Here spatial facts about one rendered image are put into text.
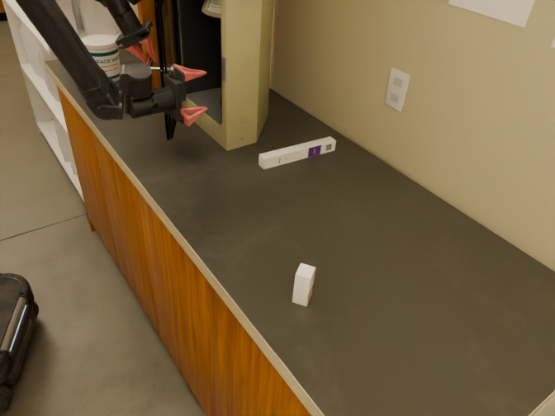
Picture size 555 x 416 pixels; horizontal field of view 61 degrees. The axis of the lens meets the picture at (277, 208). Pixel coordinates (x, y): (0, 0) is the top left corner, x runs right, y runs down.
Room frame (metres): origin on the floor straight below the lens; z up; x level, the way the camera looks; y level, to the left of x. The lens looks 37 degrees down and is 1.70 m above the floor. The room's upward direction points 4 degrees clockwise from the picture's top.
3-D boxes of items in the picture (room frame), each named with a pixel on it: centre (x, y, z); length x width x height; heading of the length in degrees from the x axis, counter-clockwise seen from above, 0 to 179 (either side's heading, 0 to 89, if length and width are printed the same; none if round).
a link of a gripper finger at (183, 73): (1.10, 0.24, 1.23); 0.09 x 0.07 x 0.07; 128
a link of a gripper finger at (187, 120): (1.10, 0.24, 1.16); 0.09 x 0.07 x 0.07; 128
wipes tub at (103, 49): (1.77, 0.73, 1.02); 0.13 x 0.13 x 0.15
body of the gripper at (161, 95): (1.06, 0.30, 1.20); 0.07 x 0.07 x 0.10; 38
